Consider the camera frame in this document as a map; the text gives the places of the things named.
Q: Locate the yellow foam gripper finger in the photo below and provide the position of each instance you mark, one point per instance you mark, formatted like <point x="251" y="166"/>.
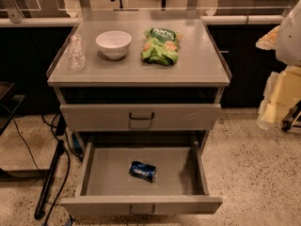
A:
<point x="282" y="92"/>
<point x="269" y="40"/>

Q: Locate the green chip bag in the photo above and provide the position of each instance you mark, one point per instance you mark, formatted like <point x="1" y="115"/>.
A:
<point x="161" y="46"/>

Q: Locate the blue pepsi can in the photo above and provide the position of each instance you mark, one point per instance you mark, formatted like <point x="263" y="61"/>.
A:
<point x="143" y="171"/>

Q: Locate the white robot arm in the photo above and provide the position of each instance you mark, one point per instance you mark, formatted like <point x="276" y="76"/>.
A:
<point x="288" y="51"/>

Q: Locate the open grey middle drawer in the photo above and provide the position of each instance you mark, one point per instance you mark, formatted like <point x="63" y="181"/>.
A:
<point x="107" y="188"/>

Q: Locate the white horizontal rail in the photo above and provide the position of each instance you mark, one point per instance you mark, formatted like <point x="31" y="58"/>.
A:
<point x="56" y="22"/>

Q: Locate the closed grey upper drawer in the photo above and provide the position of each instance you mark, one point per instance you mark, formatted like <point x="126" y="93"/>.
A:
<point x="140" y="117"/>

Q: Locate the clear plastic bottle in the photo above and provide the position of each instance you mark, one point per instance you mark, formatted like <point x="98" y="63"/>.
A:
<point x="77" y="53"/>

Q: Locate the black table leg bar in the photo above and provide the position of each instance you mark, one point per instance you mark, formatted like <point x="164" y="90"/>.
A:
<point x="39" y="211"/>

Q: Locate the grey drawer cabinet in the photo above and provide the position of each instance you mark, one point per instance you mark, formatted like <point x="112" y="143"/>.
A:
<point x="198" y="77"/>

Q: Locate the white ceramic bowl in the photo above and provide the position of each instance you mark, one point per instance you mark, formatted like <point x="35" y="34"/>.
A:
<point x="114" y="44"/>

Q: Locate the dark side table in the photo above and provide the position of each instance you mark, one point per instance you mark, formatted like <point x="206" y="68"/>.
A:
<point x="9" y="103"/>

